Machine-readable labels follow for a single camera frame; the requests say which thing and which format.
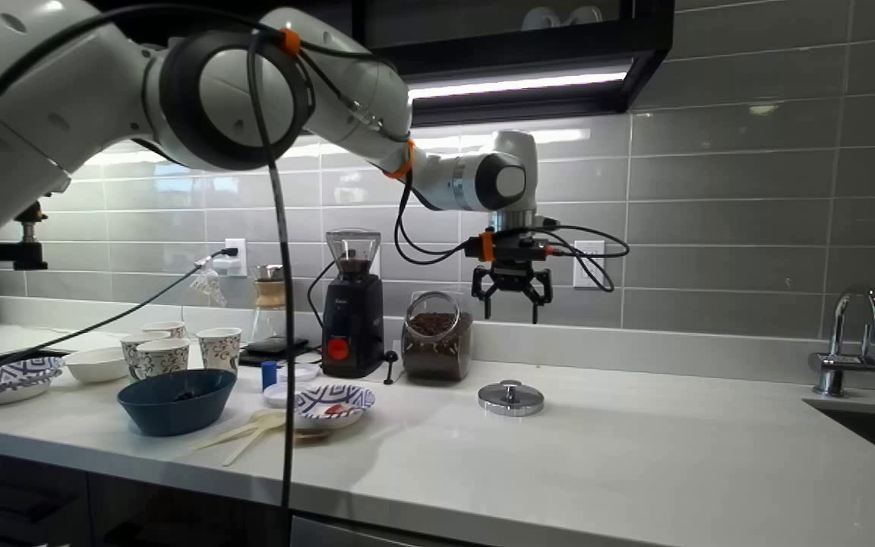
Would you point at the dark blue bowl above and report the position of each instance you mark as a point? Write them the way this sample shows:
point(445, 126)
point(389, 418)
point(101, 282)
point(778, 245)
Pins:
point(178, 401)

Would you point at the white wall outlet right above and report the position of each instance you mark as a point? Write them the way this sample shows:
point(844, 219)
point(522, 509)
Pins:
point(590, 264)

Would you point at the white bowl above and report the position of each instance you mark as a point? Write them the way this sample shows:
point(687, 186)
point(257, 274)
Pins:
point(97, 364)

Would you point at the patterned cup right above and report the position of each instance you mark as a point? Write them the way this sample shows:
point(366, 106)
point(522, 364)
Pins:
point(219, 346)

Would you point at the wooden chopsticks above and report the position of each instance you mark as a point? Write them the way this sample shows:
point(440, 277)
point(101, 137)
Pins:
point(254, 430)

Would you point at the white wall outlet left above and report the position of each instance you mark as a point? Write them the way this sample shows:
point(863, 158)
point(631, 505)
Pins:
point(234, 256)

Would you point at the black wall shelf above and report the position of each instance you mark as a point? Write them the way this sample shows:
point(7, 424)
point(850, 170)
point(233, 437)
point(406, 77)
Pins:
point(470, 67)

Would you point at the blue patterned small plate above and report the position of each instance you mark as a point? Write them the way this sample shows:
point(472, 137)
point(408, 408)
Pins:
point(329, 408)

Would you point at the small white dish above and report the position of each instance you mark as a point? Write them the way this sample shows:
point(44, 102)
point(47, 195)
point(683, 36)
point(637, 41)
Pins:
point(290, 380)

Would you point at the glass pour-over carafe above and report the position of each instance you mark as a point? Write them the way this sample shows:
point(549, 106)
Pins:
point(267, 307)

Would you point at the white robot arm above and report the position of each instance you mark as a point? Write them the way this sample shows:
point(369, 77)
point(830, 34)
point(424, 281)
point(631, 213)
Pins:
point(234, 94)

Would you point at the black kitchen scale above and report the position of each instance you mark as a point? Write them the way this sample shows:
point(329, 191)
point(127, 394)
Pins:
point(259, 354)

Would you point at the white wall outlet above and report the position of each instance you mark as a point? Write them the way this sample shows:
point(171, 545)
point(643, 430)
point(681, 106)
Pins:
point(234, 256)
point(590, 264)

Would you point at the black coffee grinder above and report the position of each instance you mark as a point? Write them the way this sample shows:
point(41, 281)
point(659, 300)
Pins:
point(353, 307)

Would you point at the patterned cup back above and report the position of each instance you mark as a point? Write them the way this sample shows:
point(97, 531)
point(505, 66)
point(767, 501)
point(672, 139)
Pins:
point(164, 331)

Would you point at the silver domed jar lid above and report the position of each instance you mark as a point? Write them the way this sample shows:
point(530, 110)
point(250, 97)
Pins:
point(510, 398)

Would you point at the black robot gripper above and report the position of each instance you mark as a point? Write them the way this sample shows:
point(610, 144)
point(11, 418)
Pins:
point(507, 263)

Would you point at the black camera on mount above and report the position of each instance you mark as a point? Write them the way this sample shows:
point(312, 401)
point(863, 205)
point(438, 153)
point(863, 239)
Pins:
point(24, 252)

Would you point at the blue patterned bowl left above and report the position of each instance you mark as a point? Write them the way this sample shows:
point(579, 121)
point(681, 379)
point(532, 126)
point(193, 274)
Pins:
point(29, 379)

